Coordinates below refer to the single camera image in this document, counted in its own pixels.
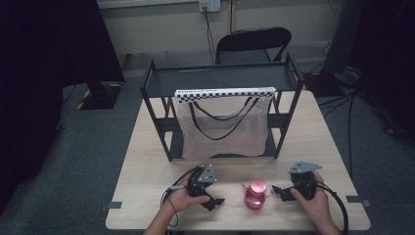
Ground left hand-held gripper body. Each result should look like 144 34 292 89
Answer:
187 164 218 198

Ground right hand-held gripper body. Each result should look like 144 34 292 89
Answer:
287 160 323 201

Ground red bottle with pink cap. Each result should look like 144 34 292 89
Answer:
241 177 273 212

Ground person's right hand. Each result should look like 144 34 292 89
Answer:
290 170 331 227

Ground person's left hand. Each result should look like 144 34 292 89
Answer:
165 171 211 214

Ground white mesh bag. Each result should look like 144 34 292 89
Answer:
174 94 274 162

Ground black and white checkered strip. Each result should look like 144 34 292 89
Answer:
174 86 278 104

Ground black metal shelf rack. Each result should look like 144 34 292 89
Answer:
139 51 306 164

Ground black stand base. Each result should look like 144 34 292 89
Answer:
75 80 124 111

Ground black folding chair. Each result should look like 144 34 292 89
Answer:
214 26 294 66

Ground dark curtain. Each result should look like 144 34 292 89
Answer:
321 0 415 140
0 0 126 216

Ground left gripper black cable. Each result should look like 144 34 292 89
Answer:
160 165 201 228

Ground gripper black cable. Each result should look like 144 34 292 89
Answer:
314 180 349 235
160 165 201 228

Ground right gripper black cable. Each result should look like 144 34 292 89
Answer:
314 180 349 235

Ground grey table bracket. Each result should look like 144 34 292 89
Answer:
346 195 374 209
99 201 123 212

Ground black floor cables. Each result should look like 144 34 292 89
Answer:
306 40 405 180

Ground black wall cable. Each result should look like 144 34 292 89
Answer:
202 6 217 66

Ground white wall outlet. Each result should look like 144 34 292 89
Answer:
198 0 222 14

